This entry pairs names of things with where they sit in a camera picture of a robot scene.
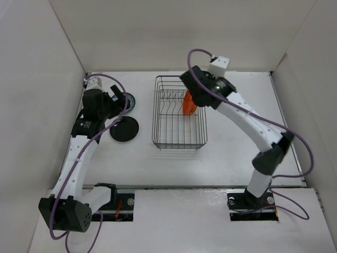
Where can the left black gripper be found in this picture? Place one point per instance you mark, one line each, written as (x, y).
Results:
(118, 106)

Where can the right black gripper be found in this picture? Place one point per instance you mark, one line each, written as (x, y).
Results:
(210, 77)

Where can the orange plate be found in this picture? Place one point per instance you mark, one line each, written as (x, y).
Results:
(189, 107)

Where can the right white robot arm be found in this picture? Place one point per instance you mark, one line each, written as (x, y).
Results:
(273, 144)

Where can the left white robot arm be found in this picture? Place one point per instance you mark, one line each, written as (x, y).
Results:
(67, 209)

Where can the blue floral plate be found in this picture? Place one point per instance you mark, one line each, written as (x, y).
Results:
(131, 103)

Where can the black plate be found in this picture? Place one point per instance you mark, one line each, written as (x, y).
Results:
(125, 129)

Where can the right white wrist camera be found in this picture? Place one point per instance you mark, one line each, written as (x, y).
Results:
(218, 66)

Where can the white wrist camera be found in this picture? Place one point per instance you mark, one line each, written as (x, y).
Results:
(218, 66)
(93, 83)

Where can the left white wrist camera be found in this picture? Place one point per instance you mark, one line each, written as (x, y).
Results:
(93, 83)

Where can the dark wire dish rack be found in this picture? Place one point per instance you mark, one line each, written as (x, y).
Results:
(171, 128)

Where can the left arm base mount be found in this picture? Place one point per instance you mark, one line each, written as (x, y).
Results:
(115, 206)

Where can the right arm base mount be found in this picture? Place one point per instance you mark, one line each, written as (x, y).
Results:
(245, 207)

